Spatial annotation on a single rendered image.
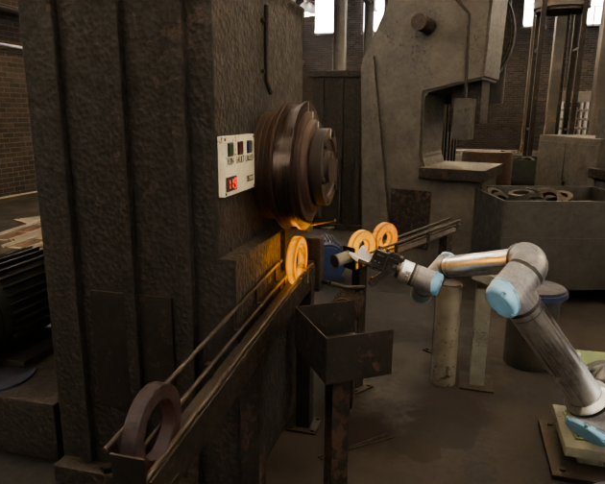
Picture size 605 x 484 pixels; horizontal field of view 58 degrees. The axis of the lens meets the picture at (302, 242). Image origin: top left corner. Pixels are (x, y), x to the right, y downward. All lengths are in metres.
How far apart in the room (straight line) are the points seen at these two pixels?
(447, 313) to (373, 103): 2.48
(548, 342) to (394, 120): 3.13
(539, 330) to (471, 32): 3.10
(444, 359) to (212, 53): 1.83
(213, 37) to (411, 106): 3.17
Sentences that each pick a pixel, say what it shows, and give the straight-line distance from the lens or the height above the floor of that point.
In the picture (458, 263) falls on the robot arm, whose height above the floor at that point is 0.75.
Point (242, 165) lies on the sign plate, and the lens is 1.80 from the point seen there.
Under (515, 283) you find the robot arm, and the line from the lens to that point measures 1.78.
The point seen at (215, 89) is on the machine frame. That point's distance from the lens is 1.66.
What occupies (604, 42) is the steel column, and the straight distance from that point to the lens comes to 10.78.
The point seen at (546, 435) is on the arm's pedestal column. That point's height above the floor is 0.02.
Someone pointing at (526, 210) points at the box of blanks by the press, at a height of 0.67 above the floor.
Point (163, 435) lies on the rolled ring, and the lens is 1.29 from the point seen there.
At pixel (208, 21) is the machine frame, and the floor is 1.56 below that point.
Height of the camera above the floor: 1.31
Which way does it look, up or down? 13 degrees down
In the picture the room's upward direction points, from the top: straight up
